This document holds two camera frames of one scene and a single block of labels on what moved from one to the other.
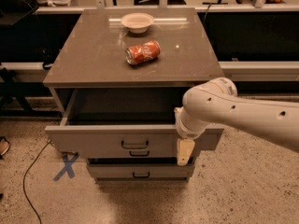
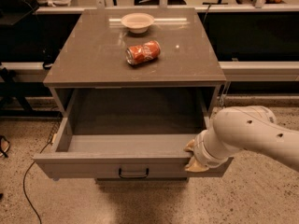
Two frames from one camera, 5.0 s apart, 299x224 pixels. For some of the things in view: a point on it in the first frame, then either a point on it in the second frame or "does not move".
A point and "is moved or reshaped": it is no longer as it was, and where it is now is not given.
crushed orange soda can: (139, 53) does not move
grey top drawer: (126, 124) is moved or reshaped
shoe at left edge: (5, 146) does not move
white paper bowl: (137, 22) does not move
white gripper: (184, 131) to (201, 153)
